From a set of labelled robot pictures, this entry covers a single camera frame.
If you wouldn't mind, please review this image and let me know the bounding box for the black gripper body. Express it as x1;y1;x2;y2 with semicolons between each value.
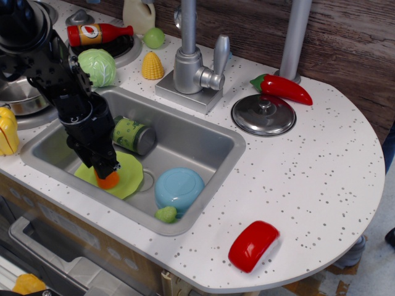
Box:
58;92;116;160

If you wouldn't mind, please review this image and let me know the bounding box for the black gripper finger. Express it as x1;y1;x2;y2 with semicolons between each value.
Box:
92;154;120;179
73;146;93;168

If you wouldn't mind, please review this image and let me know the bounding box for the orange toy carrot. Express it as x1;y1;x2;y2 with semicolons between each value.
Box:
94;171;120;190

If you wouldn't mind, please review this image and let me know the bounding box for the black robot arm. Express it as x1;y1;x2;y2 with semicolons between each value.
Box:
1;1;120;179

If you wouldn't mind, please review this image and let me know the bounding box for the light green plate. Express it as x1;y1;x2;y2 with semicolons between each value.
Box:
74;151;143;199

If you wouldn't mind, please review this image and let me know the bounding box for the green labelled tin can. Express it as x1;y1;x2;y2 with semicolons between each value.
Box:
112;116;156;155

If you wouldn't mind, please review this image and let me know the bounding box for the green toy cabbage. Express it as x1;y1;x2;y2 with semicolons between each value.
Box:
78;49;117;88

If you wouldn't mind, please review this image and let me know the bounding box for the steel cooking pot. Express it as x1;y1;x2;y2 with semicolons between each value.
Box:
1;77;49;116

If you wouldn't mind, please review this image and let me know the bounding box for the yellow toy bell pepper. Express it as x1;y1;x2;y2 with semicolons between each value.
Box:
1;107;20;155

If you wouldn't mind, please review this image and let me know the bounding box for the light blue bowl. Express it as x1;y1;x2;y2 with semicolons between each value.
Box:
155;167;205;218

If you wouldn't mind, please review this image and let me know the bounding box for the small green toy vegetable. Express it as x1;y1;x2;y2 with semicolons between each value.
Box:
154;206;177;223

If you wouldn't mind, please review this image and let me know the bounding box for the yellow toy corn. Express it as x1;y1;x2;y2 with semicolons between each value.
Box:
141;52;164;80

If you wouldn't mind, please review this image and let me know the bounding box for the grey sink basin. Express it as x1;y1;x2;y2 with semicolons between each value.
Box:
21;86;246;236

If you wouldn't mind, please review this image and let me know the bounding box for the red toy ketchup bottle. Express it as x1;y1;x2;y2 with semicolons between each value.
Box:
67;23;134;47

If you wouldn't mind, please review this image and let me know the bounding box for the grey stove knob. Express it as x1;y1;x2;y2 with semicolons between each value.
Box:
65;9;95;26

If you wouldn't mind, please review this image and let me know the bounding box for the green toy lime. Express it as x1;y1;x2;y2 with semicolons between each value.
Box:
143;28;165;49

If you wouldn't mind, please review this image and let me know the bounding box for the silver toy faucet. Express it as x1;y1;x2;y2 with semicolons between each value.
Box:
156;1;230;114

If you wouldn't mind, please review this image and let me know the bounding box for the cream toy jug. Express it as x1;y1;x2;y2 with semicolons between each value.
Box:
122;0;156;35

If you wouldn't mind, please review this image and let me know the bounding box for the yellow toy on floor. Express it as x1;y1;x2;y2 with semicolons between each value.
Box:
12;274;46;295

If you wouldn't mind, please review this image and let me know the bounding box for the steel pot lid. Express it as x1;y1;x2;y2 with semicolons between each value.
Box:
231;94;296;137

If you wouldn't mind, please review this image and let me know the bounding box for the red toy chili pepper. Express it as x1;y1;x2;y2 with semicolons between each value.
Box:
250;74;313;105

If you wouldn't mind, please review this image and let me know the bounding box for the grey vertical pole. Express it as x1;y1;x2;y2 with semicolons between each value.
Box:
275;0;312;84

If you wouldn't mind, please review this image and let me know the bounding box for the grey caster wheel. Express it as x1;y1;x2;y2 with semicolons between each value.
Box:
336;236;366;268

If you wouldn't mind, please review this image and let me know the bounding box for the grey oven door handle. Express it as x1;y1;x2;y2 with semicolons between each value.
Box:
8;217;106;295

